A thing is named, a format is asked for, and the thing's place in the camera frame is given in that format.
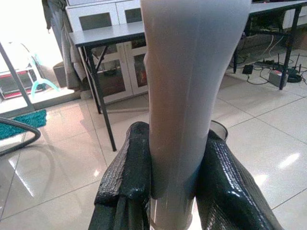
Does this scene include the grey folding table black legs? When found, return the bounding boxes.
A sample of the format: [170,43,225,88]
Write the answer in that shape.
[69,22,147,152]

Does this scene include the white cabinet with glass doors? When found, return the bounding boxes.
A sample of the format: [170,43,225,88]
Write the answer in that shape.
[65,0,149,104]

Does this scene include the black floor cable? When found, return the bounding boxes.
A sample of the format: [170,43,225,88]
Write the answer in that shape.
[245,66,272,85]

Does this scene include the black wifi router with antennas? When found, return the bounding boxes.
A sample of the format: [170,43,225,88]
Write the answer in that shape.
[286,54,303,83]

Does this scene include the grey table with black legs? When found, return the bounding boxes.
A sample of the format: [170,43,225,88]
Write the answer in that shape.
[233,0,307,91]

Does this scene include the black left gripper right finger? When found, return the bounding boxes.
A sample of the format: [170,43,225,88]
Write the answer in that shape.
[194,129,285,230]

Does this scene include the grey hanging curtain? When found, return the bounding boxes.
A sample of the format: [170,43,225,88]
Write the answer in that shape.
[42,0,84,91]

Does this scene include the black curved hose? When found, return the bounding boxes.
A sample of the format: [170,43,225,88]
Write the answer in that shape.
[0,117,42,156]

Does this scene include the white round bin black rim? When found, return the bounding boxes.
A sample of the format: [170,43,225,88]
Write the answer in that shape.
[211,120,228,141]

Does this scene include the grey electronic box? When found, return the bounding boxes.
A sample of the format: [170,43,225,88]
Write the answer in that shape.
[268,70,289,88]

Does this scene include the white cable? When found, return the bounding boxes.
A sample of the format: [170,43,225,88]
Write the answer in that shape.
[267,34,287,57]

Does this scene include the teal shaggy floor mat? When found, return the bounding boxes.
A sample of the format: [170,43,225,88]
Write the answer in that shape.
[0,109,47,140]

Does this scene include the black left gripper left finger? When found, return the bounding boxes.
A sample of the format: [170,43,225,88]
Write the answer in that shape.
[88,121,153,230]

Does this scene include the red and black floor box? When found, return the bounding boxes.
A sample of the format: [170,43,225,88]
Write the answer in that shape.
[0,73,46,100]

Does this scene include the grey metal door frame post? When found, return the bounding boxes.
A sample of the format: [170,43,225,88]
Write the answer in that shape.
[0,42,35,112]

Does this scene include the white and teal plastic chair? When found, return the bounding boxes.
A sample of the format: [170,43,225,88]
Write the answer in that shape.
[7,42,60,99]

